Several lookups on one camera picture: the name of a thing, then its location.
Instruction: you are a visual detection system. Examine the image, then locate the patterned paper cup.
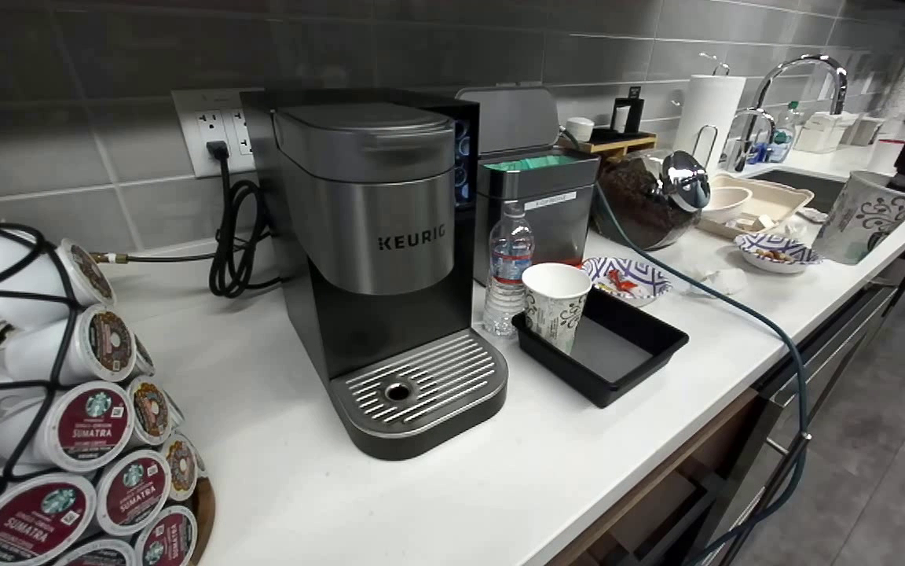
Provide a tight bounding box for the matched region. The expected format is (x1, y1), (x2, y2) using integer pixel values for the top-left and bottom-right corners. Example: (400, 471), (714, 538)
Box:
(809, 168), (905, 267)
(518, 262), (595, 357)

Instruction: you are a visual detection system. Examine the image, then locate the black plastic tray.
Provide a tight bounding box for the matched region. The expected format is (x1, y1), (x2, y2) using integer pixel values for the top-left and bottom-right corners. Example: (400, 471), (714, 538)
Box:
(510, 285), (691, 413)

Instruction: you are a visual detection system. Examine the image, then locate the stainless steel sink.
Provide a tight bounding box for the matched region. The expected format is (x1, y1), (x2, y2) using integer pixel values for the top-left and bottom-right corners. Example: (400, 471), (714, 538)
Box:
(755, 168), (848, 214)

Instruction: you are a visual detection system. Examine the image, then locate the dish soap bottle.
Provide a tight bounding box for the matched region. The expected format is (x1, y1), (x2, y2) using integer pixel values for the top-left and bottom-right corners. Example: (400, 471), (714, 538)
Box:
(774, 98), (804, 163)

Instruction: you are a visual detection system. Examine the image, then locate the small patterned bowl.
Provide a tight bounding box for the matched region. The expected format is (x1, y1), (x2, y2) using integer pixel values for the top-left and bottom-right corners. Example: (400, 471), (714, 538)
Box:
(731, 229), (823, 279)

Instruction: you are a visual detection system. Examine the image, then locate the chrome faucet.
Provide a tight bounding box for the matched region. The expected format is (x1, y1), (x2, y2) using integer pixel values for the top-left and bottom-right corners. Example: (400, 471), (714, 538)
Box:
(731, 52), (853, 169)

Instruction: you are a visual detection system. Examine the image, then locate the white bowl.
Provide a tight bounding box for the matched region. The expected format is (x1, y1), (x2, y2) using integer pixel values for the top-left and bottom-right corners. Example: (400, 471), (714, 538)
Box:
(710, 182), (756, 214)

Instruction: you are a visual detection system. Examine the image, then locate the white paper towel roll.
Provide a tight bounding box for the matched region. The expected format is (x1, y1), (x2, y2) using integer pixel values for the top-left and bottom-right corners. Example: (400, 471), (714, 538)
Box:
(673, 74), (746, 169)

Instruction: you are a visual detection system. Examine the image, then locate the wooden rack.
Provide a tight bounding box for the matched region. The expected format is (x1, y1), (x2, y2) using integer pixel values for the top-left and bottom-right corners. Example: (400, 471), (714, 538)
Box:
(559, 128), (661, 163)

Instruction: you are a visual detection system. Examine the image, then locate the small black bottle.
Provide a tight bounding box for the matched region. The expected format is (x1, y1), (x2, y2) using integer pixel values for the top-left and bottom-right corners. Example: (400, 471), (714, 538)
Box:
(609, 86), (648, 138)

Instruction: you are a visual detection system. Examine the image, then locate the red blue patterned bowl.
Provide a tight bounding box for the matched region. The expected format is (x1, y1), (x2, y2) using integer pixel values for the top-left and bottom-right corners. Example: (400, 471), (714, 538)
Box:
(580, 252), (676, 309)

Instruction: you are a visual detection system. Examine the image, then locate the small white cup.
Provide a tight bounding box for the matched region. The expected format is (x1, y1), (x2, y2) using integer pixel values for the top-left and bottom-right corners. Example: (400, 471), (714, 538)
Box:
(563, 113), (598, 149)

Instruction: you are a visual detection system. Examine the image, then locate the silver box green top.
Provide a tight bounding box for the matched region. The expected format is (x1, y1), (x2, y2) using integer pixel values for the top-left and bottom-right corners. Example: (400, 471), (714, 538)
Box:
(473, 152), (604, 267)

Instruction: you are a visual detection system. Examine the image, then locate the gray box appliance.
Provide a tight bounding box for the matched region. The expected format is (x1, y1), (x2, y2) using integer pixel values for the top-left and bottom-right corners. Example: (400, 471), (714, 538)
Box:
(454, 86), (563, 162)

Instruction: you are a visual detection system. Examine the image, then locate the clear plastic water bottle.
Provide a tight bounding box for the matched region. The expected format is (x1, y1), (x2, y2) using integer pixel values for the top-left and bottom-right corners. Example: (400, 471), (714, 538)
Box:
(481, 197), (536, 344)

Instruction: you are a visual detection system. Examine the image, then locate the dark brown base cabinet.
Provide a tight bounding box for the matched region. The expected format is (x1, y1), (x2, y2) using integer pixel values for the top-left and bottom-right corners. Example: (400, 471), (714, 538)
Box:
(540, 387), (823, 566)

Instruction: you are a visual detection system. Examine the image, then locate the silver Keurig coffee maker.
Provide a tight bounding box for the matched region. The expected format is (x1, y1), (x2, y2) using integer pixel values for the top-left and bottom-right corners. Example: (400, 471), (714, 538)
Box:
(266, 98), (512, 461)

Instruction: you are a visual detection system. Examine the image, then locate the brown lid coffee pod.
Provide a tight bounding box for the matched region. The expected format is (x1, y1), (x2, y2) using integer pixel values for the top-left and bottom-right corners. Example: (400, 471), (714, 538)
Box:
(160, 429), (204, 505)
(0, 234), (119, 311)
(7, 301), (142, 387)
(123, 370), (179, 450)

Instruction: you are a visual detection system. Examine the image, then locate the Starbucks red lid coffee pod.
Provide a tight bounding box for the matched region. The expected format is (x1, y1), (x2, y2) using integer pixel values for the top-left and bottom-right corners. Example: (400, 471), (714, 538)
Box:
(46, 532), (145, 566)
(0, 374), (137, 476)
(94, 445), (176, 538)
(0, 468), (103, 566)
(136, 501), (201, 566)

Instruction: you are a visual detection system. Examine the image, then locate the blue power cable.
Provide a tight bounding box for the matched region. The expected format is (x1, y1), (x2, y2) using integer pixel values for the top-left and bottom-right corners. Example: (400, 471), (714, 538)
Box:
(587, 178), (818, 566)

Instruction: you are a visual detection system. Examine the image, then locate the black coiled power cord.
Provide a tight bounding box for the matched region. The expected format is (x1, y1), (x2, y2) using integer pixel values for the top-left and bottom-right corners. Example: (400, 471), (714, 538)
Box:
(204, 138), (280, 299)

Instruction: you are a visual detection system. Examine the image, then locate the white wall outlet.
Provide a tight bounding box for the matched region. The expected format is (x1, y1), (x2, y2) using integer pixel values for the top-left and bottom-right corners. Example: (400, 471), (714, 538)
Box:
(168, 86), (265, 181)

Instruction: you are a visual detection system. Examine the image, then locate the thin gray cable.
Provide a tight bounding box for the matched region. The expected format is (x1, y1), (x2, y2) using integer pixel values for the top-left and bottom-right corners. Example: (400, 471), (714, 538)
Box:
(94, 242), (226, 267)

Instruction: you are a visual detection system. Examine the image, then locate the black wire pod carousel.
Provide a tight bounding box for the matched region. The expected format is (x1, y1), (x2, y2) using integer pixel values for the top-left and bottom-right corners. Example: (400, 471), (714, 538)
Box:
(0, 218), (218, 566)

